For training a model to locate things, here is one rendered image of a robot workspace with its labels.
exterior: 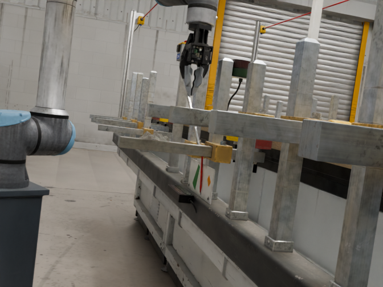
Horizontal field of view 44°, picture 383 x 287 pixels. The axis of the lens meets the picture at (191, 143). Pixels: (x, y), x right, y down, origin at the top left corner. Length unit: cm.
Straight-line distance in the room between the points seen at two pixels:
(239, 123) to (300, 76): 38
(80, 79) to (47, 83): 717
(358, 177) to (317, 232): 53
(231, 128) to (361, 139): 25
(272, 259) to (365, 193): 27
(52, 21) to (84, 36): 721
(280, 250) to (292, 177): 15
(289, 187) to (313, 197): 33
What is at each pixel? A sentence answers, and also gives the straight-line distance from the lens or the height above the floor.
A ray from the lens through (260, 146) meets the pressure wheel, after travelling 141.
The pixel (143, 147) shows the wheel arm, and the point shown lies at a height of 84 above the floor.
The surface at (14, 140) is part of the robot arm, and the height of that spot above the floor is 77.
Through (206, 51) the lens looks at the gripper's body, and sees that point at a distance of 144.
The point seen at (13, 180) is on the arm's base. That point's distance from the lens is 181.
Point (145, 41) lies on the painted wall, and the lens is 924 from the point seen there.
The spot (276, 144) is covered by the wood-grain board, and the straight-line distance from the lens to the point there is 149.
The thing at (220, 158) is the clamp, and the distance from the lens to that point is 136.
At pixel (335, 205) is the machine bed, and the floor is 78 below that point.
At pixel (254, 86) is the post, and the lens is 119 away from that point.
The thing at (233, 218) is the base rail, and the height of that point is 70.
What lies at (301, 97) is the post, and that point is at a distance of 96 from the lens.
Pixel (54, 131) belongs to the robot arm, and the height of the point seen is 81.
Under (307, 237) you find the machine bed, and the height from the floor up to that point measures 67.
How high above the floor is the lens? 96
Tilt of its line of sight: 4 degrees down
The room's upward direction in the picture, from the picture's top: 7 degrees clockwise
